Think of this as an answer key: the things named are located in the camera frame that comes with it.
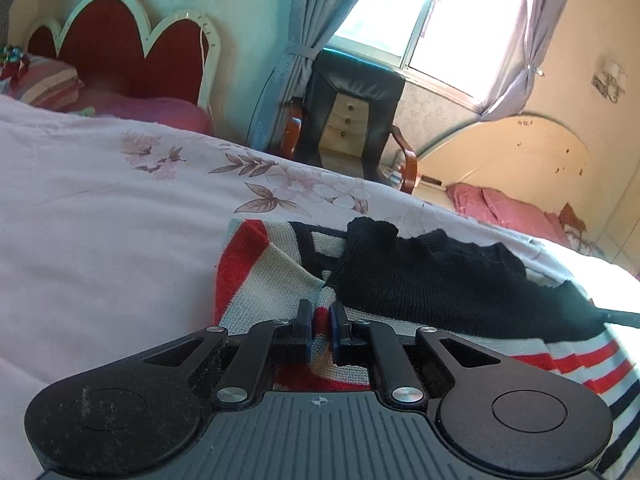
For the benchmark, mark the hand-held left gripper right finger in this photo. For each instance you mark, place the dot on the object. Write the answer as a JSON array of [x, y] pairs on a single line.
[[335, 332]]

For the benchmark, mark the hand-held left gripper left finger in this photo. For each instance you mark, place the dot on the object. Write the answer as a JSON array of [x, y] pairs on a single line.
[[310, 332]]

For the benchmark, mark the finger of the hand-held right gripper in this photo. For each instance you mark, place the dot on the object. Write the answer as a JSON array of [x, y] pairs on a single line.
[[622, 317]]

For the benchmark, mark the striped knit sweater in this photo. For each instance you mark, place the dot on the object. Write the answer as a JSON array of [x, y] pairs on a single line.
[[450, 280]]

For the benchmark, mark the cream wardrobe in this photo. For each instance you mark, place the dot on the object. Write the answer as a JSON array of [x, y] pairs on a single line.
[[622, 230]]

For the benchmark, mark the pink quilt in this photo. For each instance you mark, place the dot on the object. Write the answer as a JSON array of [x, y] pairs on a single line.
[[500, 210]]

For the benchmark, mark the beige arched headboard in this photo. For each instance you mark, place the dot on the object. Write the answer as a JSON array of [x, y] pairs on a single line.
[[500, 155]]

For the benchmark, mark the small cream drawer cabinet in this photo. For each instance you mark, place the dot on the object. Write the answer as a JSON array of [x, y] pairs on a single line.
[[345, 120]]

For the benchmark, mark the floral pink bedsheet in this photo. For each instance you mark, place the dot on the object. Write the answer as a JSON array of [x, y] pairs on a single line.
[[100, 240]]

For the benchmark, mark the black leather armchair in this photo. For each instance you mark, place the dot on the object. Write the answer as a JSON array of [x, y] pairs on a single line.
[[330, 80]]

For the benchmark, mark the magenta pillow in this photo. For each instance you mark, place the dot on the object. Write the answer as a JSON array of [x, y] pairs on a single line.
[[165, 112]]

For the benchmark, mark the lilac curtain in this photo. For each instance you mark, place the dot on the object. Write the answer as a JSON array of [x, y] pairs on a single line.
[[535, 35]]

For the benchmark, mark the blue curtain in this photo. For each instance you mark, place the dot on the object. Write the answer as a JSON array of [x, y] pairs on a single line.
[[320, 15]]

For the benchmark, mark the bright window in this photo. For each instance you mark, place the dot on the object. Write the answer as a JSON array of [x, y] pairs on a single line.
[[470, 25]]

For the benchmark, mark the red scalloped headboard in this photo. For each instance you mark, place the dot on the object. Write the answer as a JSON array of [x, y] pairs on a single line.
[[110, 50]]

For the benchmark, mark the striped pillow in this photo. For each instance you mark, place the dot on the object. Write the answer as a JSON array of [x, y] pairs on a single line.
[[47, 85]]

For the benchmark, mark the colourful ribbon bundle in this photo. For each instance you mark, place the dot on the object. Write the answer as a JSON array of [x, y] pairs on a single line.
[[12, 60]]

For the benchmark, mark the wall lamp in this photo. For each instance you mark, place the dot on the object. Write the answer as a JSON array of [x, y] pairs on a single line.
[[609, 82]]

